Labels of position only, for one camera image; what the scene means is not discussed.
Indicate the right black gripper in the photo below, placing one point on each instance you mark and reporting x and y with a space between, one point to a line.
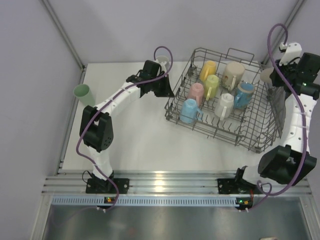
275 82

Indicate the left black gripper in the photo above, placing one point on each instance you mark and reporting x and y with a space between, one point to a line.
166 91

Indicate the beige tumbler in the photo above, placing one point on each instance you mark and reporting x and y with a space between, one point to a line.
265 75

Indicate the pink mug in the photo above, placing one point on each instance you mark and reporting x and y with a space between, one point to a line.
196 92

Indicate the light blue mug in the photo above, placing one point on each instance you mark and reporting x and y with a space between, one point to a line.
190 112

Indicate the dark blue mug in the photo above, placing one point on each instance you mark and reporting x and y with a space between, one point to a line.
162 59

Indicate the pale yellow-green mug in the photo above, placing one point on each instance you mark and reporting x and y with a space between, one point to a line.
211 86

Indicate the yellow mug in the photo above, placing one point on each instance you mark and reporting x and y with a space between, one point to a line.
209 68

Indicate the blue butterfly mug orange inside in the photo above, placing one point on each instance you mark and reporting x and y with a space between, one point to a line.
243 96

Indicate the floral cream mug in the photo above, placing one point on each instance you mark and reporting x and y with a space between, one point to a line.
232 75

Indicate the white mug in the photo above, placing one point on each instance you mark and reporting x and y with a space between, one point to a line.
224 106

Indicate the green tumbler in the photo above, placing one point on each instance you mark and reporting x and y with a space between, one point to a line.
83 93

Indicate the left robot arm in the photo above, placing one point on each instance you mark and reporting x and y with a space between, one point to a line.
96 128

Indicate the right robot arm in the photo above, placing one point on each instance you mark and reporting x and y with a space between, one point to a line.
290 161

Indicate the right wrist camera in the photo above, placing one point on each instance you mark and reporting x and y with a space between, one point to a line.
291 53

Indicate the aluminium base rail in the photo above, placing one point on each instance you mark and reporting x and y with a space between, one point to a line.
197 183

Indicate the perforated cable tray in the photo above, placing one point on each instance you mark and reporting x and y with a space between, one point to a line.
152 201

